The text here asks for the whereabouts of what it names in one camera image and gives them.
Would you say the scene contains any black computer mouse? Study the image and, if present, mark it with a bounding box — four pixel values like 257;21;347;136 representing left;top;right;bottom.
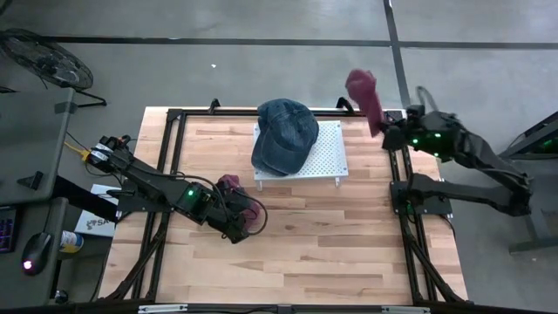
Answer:
20;231;53;277

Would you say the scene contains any grey desk top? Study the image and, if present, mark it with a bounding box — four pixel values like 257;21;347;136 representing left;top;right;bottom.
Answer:
0;195;70;309
0;86;75;207

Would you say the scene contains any maroon baseball cap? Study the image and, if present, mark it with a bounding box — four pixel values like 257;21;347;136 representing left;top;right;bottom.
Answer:
344;68;385;139
216;174;262;232

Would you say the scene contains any black aluminium frame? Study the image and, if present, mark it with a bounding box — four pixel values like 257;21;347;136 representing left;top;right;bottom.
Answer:
98;106;470;309

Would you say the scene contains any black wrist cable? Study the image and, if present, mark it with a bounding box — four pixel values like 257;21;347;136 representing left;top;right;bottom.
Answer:
208;174;269;237

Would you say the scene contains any yellow connector plug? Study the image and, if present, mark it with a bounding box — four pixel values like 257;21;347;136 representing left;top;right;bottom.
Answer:
64;141;97;164

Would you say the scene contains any white perforated metal shelf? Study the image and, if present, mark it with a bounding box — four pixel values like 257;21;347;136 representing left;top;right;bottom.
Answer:
252;119;350;192

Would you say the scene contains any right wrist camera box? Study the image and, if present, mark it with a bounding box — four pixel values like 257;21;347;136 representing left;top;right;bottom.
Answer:
407;103;427;127

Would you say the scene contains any white and yellow can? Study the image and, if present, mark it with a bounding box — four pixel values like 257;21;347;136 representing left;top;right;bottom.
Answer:
59;229;85;255

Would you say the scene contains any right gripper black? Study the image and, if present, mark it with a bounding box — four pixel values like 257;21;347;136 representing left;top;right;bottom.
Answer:
378;120;415;152

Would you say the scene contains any silver rail bracket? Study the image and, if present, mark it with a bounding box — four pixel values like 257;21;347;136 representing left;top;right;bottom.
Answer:
138;304;188;314
381;306;432;314

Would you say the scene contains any white printed box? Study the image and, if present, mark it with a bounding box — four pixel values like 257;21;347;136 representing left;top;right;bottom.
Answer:
73;182;121;239

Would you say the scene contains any grey metal cart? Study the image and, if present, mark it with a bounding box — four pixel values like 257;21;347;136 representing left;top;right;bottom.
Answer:
479;111;558;254

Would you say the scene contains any black floor fan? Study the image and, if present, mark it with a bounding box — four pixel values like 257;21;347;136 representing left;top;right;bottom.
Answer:
0;26;108;108

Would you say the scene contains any black desk clamp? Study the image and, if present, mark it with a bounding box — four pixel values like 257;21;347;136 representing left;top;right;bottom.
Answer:
17;170;45;191

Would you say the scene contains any black slanted beam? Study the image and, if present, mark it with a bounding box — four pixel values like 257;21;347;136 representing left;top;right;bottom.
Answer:
51;174;121;224

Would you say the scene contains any backlit keyboard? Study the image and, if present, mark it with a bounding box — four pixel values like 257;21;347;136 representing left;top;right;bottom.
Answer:
0;206;18;255

